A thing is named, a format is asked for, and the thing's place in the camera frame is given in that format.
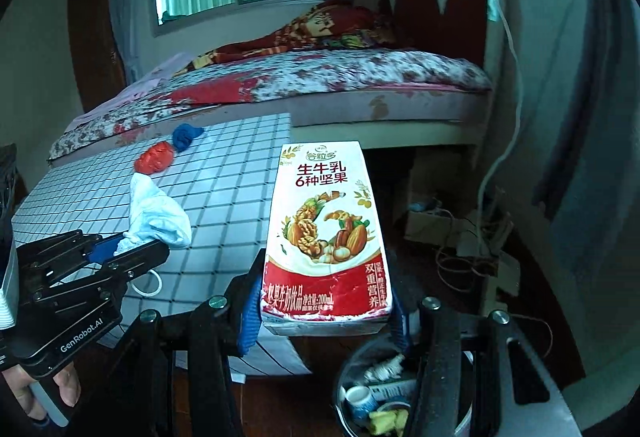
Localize bed with floral sheet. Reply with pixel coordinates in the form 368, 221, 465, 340
46, 1, 494, 168

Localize white cable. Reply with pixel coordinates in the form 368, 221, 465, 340
474, 0, 527, 259

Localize white power strip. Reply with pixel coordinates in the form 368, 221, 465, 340
479, 251, 522, 314

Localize red crumpled plastic bag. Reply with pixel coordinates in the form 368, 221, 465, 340
133, 140, 175, 176

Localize red and white headboard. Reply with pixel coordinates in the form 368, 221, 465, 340
376, 0, 507, 68

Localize red patterned quilt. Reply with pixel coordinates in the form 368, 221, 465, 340
186, 0, 397, 71

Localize red and white milk carton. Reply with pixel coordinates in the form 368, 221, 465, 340
260, 140, 395, 337

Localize brown wooden door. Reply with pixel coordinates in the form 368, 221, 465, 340
66, 0, 127, 114

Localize person's left hand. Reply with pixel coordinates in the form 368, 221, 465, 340
0, 359, 82, 423

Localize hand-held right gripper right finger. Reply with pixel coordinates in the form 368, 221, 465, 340
387, 256, 584, 437

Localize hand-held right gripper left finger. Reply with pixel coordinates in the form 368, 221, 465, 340
106, 261, 265, 437

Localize pink cloth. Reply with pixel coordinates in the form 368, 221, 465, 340
64, 50, 197, 124

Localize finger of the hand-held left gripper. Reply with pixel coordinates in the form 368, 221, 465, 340
16, 229, 127, 270
92, 238, 171, 285

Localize blue crumpled cloth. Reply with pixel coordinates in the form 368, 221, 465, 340
171, 122, 205, 152

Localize cardboard box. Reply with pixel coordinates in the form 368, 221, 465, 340
404, 206, 453, 244

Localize metal trash bin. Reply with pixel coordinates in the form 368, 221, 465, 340
333, 336, 477, 437

